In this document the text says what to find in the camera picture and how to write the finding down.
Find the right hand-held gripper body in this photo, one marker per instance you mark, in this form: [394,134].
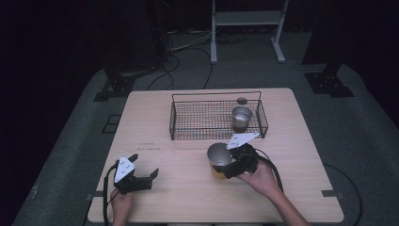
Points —
[246,160]

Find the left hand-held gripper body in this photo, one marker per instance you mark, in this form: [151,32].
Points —
[128,180]

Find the steel cup with yellow base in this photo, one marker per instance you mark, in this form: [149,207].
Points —
[218,153]

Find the steel cup with brown base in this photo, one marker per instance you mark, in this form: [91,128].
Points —
[241,117]

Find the person's left hand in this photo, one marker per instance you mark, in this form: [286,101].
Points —
[121,204]

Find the person's right hand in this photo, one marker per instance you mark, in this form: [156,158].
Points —
[262,182]

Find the small round dark object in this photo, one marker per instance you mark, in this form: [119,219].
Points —
[241,100]

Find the black stand base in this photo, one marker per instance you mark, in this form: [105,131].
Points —
[114,86]
[329,83]

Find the white metal stand frame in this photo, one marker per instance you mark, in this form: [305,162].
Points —
[247,17]

